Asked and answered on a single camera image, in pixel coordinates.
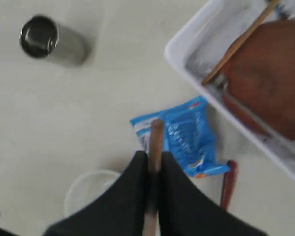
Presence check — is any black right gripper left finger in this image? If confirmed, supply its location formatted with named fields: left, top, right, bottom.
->
left=44, top=151, right=148, bottom=236

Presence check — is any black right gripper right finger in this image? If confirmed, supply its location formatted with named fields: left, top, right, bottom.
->
left=158, top=152, right=266, bottom=236

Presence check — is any pale green ceramic bowl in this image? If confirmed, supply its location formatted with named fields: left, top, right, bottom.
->
left=63, top=169, right=120, bottom=217

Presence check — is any brown wooden spoon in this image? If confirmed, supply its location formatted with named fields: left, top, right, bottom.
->
left=220, top=160, right=238, bottom=210

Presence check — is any blue snack packet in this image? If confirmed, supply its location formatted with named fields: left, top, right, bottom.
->
left=130, top=96, right=230, bottom=177

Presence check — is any wooden chopstick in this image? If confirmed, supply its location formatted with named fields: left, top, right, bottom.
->
left=202, top=0, right=280, bottom=86
left=142, top=119, right=164, bottom=236

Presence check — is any stainless steel cup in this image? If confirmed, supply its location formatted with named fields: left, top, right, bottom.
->
left=19, top=15, right=89, bottom=67

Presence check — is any silver metal utensil handle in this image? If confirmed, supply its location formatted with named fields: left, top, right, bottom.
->
left=224, top=91, right=295, bottom=154

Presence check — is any dark metal knife handle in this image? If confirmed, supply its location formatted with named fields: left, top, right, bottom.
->
left=274, top=3, right=294, bottom=20

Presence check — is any brown wooden plate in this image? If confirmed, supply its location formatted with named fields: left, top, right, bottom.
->
left=221, top=20, right=295, bottom=141

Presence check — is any white perforated plastic basket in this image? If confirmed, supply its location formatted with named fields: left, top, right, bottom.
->
left=165, top=0, right=295, bottom=180

